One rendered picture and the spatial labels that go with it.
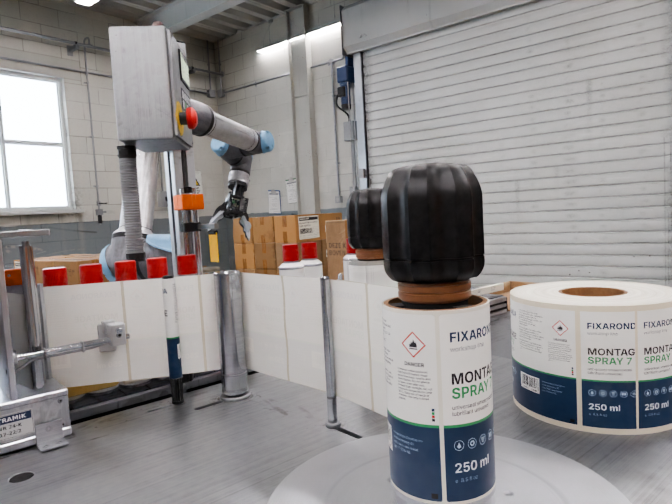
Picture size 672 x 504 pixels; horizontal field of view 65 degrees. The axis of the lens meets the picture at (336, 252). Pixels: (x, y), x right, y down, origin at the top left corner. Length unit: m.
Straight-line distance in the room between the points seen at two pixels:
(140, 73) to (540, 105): 4.56
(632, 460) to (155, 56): 0.88
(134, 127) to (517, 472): 0.77
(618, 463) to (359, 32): 5.81
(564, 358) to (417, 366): 0.29
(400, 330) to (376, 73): 5.80
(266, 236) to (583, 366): 4.48
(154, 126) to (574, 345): 0.72
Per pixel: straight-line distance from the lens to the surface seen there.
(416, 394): 0.42
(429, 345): 0.41
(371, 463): 0.57
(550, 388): 0.69
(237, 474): 0.60
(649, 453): 0.66
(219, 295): 0.77
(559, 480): 0.56
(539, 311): 0.67
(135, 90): 0.99
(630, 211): 5.04
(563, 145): 5.17
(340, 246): 1.61
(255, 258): 5.14
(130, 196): 1.02
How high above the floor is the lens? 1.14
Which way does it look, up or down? 4 degrees down
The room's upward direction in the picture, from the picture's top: 3 degrees counter-clockwise
